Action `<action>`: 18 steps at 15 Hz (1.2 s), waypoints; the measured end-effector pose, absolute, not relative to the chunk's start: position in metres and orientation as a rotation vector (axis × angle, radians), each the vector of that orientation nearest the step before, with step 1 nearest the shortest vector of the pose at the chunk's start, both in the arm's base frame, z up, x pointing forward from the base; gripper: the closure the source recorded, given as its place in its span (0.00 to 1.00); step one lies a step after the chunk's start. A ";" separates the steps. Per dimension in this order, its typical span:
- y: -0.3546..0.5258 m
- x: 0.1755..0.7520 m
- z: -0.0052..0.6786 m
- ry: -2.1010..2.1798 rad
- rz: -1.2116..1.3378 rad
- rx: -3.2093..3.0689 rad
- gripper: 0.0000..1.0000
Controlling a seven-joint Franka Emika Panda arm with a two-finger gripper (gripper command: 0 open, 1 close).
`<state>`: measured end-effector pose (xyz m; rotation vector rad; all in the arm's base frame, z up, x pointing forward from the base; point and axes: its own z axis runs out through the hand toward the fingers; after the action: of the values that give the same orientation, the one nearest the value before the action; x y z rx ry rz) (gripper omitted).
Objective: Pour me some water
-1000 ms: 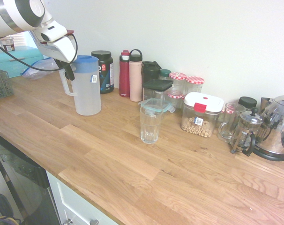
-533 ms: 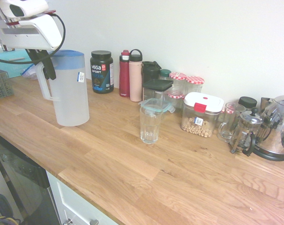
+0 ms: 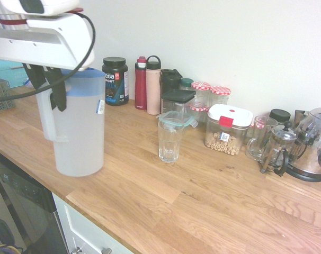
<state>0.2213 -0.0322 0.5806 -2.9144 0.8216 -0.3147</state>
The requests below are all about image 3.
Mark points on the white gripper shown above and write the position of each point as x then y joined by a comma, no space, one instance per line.
44,45

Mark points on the translucent pitcher with blue lid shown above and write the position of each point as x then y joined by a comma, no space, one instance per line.
81,137

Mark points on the red water bottle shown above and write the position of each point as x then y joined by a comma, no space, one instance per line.
140,87

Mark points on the clear zip plastic bag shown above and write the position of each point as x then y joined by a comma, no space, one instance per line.
28,84

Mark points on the teal bread box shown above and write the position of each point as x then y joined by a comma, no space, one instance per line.
7,72

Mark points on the grey plastic cutlery basket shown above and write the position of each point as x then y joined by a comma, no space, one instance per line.
1,90

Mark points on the black protein powder tub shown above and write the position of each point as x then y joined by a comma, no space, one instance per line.
115,82

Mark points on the pink bottle with black cap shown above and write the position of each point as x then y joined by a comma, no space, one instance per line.
153,90

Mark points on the stainless black dishwasher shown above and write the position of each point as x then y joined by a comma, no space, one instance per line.
22,201

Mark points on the black shaker bottle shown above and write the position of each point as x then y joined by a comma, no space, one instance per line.
169,79

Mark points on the black tripod leg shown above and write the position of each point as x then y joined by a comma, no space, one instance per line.
9,201

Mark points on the clear container black square lid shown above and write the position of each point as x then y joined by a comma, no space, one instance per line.
177,96

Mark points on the glass container teal clip lid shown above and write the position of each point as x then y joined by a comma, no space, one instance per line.
177,117

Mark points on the clear faceted drinking glass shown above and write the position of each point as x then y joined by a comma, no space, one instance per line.
170,143

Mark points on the glass jar with green lid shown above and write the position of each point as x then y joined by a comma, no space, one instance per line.
186,83

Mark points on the white cabinet drawer front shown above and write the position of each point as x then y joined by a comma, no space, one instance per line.
78,225

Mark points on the small jar red checkered lid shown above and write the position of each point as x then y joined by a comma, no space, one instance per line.
198,112
258,123

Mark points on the tall jar red checkered lid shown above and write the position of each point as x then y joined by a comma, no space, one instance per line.
201,88
220,94

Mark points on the silver drawer knob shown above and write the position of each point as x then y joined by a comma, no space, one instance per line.
78,250
106,250

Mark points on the cereal container white red lid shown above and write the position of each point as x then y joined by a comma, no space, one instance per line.
228,127

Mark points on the clear glass mug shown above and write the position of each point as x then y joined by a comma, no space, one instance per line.
259,140

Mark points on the jar with black round lid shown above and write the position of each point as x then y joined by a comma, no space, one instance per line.
279,115

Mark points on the glass French press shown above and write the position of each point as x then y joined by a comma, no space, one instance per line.
278,148

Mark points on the chrome electric kettle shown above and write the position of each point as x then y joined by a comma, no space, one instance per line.
312,148

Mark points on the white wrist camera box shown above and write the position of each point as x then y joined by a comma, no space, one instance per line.
54,6

